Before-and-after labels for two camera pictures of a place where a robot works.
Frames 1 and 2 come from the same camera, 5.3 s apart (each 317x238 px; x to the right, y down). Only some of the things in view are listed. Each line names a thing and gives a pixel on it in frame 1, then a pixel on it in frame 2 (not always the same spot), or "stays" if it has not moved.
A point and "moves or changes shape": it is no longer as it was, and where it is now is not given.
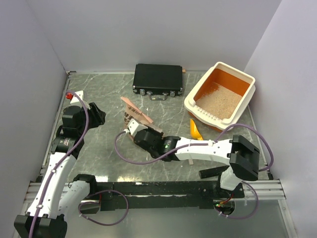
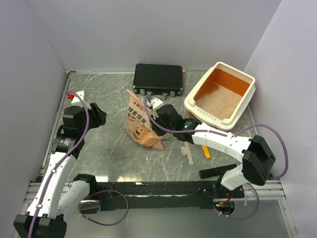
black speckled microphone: (213, 172) stays
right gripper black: (158, 134) to (158, 132)
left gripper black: (98, 116) stays
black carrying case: (158, 81) stays
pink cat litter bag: (132, 112) moves or changes shape
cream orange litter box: (219, 95) stays
